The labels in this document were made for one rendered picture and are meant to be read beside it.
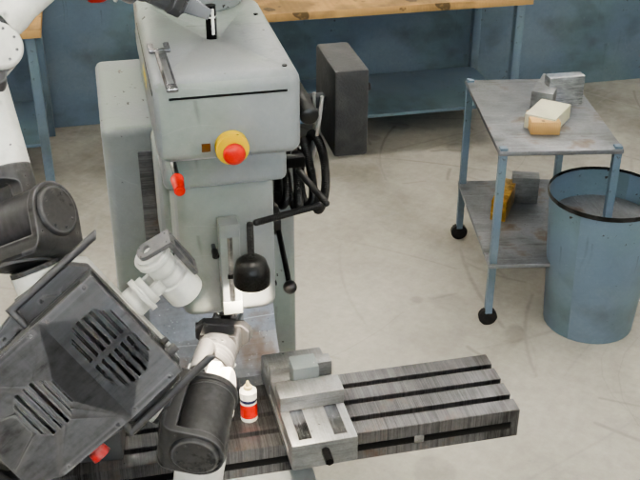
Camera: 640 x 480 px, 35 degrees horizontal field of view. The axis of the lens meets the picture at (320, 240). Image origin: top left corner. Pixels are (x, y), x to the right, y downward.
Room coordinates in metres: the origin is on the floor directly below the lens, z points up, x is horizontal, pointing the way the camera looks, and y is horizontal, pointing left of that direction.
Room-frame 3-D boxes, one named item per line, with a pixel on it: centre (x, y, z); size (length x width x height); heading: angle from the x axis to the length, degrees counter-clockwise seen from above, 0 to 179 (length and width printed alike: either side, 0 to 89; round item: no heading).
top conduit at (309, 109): (1.95, 0.07, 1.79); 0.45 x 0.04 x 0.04; 13
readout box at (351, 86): (2.25, -0.06, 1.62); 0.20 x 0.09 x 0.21; 13
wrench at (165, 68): (1.71, 0.27, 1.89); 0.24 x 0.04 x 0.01; 14
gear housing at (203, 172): (1.93, 0.21, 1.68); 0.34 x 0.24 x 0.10; 13
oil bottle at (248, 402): (1.89, 0.17, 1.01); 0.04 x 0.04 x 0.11
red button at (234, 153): (1.64, 0.15, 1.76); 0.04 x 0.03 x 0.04; 103
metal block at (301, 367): (1.92, 0.04, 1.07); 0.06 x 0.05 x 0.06; 104
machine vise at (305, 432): (1.89, 0.03, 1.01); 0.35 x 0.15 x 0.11; 14
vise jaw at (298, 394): (1.87, 0.02, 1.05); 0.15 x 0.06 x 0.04; 104
